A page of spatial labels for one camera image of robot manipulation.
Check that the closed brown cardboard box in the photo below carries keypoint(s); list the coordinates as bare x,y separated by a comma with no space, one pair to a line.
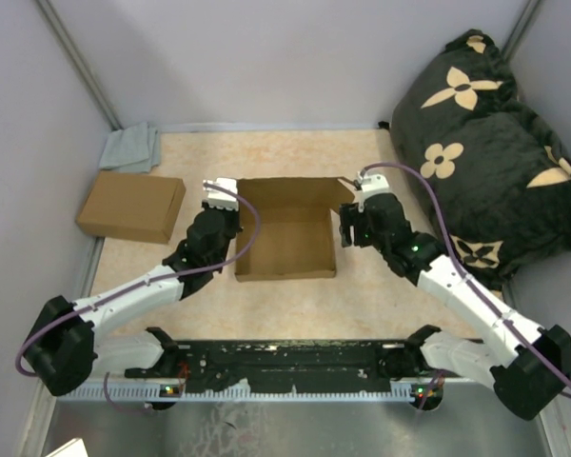
132,207

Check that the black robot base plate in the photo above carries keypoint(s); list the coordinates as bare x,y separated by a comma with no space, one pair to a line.
391,370

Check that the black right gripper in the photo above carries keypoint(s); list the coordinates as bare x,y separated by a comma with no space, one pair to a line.
351,216

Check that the white paper corner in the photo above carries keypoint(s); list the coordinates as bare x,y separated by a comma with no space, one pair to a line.
73,448

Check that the brown cardboard box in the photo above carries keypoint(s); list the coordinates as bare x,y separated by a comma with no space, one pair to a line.
296,236
132,207

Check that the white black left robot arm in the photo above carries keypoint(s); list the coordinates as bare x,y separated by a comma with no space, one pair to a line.
71,342

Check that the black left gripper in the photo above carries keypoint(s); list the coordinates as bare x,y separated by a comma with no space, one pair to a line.
233,213

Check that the black floral plush pillow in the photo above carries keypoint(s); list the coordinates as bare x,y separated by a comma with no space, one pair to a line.
488,171

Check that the aluminium frame rail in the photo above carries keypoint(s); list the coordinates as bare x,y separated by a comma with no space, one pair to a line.
160,371

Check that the grey folded cloth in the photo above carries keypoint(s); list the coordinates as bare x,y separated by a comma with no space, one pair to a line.
136,149

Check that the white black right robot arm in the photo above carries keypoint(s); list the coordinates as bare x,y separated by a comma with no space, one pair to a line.
526,365

